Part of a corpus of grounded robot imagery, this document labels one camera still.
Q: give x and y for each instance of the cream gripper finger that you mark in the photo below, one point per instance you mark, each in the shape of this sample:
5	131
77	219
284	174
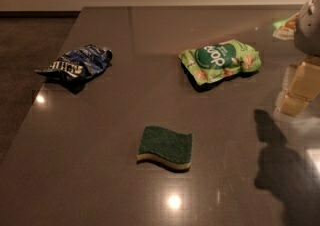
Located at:
287	79
304	87

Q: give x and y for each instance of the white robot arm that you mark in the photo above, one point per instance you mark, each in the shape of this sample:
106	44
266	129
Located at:
307	32

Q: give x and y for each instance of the green and yellow sponge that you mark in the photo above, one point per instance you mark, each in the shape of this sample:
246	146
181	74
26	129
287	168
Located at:
167	147

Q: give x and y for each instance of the green snack bag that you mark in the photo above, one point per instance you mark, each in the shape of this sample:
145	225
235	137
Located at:
213	63

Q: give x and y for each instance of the blue chip bag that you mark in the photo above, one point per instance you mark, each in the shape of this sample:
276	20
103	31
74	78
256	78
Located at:
82	64

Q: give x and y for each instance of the green and white package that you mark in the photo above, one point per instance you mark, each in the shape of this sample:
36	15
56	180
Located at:
285	29

